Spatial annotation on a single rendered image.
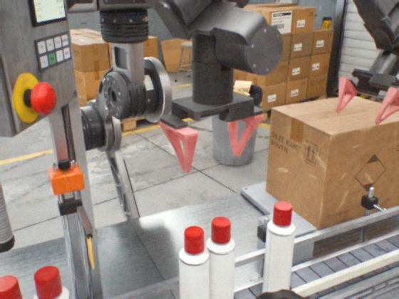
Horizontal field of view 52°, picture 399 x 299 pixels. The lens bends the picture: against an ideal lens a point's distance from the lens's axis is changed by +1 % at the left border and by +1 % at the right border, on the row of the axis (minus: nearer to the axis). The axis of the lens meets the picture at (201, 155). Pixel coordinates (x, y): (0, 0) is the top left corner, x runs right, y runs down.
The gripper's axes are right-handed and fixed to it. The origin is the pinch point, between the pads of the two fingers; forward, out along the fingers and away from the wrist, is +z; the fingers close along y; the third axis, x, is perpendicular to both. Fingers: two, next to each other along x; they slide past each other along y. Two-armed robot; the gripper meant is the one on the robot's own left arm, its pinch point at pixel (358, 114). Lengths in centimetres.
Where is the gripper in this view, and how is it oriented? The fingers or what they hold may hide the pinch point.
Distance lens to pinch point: 98.6
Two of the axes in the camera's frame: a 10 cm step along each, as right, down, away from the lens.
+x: 6.1, 3.8, 7.0
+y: 6.1, 3.4, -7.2
